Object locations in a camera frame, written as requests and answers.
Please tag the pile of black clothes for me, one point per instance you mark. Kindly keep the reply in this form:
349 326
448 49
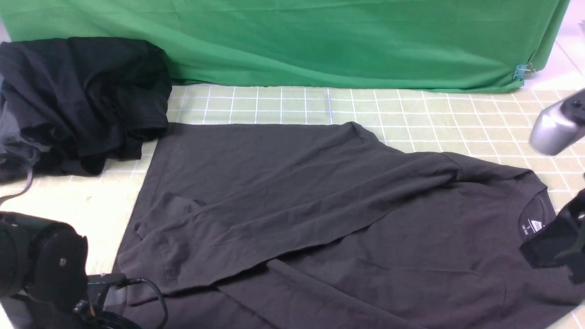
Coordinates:
69 105

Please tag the dark gray long-sleeved shirt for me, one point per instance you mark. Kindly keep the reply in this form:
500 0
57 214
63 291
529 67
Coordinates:
325 227

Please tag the light green checkered tablecloth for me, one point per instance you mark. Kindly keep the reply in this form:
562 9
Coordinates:
486 126

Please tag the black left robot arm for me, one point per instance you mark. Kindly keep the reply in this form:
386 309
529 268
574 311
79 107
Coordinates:
43 275

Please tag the green backdrop cloth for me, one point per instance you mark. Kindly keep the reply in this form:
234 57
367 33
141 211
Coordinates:
432 45

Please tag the teal binder clip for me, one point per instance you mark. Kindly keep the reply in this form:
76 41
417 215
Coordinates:
523 72

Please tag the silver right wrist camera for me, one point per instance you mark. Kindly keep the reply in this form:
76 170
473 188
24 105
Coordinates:
560 125

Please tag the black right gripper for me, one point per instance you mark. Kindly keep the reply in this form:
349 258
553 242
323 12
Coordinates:
561 243

